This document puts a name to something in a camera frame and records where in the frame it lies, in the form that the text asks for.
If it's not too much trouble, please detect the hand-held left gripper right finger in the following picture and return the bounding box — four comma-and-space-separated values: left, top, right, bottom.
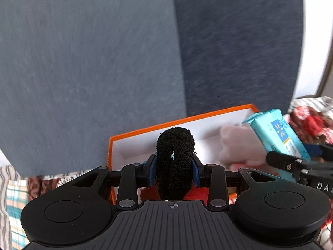
191, 156, 279, 211

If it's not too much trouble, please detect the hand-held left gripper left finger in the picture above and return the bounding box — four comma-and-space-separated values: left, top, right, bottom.
70, 154, 159, 211

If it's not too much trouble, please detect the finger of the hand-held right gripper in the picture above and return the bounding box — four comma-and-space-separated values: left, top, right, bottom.
302, 142, 333, 158
266, 150, 306, 174

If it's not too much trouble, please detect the black hair bun donut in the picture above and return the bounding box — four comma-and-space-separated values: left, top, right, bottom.
155, 126, 196, 201

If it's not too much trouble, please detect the red fluffy cloth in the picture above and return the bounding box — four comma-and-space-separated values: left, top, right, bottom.
140, 185, 211, 206

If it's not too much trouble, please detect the light blue wipes packet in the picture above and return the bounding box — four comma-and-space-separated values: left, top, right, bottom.
241, 109, 311, 162

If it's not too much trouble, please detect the orange cardboard box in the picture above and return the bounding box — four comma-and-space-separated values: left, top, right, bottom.
107, 104, 261, 205

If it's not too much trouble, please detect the white plush toy pink nose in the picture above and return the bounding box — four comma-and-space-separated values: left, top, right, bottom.
218, 124, 268, 166

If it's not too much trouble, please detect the red printed blanket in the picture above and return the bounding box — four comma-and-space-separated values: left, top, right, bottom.
27, 96, 333, 250

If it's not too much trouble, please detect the plaid pillow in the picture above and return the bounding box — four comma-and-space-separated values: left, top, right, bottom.
0, 165, 30, 250

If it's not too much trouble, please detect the grey door frame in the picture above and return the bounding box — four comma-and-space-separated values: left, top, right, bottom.
315, 44, 333, 98

